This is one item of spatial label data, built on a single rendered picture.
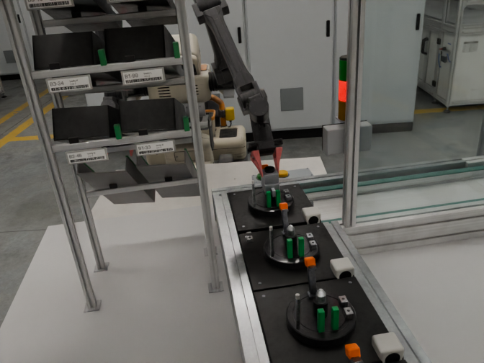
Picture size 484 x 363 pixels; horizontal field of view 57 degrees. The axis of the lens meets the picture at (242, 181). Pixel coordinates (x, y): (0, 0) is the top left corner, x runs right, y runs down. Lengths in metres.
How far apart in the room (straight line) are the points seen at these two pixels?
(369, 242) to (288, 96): 3.18
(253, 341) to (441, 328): 0.45
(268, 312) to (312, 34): 3.54
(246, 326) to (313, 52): 3.58
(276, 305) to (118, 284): 0.50
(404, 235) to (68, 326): 0.93
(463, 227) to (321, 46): 3.12
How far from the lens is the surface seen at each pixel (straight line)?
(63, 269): 1.45
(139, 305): 1.23
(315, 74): 4.38
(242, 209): 1.35
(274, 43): 4.28
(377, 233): 1.32
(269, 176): 1.29
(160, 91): 2.02
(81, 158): 1.04
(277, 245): 1.14
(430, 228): 1.39
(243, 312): 1.00
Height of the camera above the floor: 1.64
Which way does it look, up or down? 26 degrees down
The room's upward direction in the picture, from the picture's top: 5 degrees counter-clockwise
